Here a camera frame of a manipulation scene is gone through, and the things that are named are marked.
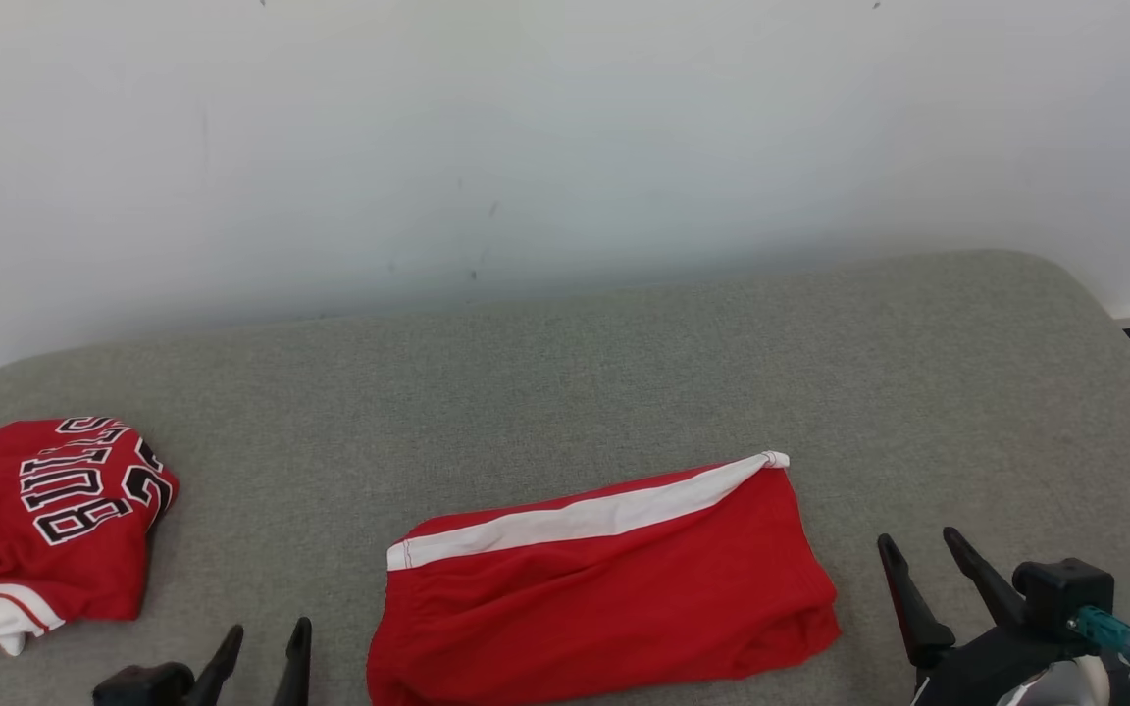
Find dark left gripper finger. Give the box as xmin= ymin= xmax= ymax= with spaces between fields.
xmin=273 ymin=617 xmax=313 ymax=706
xmin=187 ymin=625 xmax=244 ymax=706

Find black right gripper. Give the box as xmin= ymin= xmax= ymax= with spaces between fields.
xmin=877 ymin=528 xmax=1081 ymax=706

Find red Bulls basketball jersey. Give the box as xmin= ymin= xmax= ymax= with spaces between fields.
xmin=0 ymin=417 xmax=180 ymax=670

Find red shorts with white stripe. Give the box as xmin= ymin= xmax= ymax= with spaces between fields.
xmin=366 ymin=450 xmax=843 ymax=706

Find teal right camera connector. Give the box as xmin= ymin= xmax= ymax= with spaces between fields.
xmin=1073 ymin=605 xmax=1130 ymax=687

